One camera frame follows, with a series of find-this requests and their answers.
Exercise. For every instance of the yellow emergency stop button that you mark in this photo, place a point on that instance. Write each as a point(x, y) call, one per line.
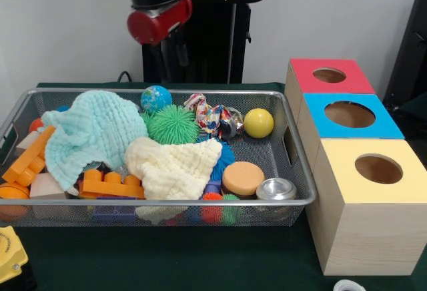
point(10, 257)

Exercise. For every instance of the dark green table cloth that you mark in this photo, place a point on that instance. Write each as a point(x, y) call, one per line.
point(166, 257)
point(415, 104)

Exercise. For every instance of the green spiky ball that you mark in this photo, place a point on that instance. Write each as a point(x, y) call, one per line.
point(173, 125)

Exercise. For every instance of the wooden three-hole box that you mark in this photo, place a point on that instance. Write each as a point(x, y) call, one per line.
point(367, 224)

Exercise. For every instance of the black stand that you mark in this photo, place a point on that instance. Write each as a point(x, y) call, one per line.
point(410, 54)

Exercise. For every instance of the cream knitted cloth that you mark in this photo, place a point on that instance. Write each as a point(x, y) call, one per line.
point(173, 171)

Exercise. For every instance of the silver metal tin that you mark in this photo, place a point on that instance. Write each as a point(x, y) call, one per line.
point(276, 188)

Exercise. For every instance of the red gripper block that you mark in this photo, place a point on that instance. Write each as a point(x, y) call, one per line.
point(156, 24)

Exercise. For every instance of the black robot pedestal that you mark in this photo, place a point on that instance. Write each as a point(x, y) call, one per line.
point(217, 37)

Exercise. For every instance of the blue globe ball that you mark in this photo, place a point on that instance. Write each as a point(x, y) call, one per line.
point(156, 98)

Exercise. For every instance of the yellow ball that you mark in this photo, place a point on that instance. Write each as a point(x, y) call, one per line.
point(258, 123)

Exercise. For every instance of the mint green cloth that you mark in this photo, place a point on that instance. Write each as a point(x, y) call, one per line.
point(93, 131)

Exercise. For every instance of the long orange toy brick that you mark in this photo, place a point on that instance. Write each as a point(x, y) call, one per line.
point(26, 161)

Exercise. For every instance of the round orange sponge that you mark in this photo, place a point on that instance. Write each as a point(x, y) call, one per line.
point(243, 177)

